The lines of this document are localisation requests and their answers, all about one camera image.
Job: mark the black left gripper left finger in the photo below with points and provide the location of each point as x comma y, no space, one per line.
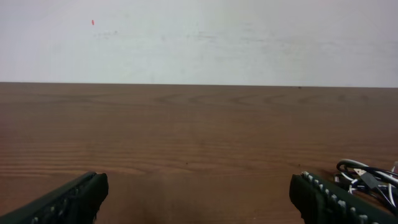
76,202

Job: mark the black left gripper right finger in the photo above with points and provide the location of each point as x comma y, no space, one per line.
322,202

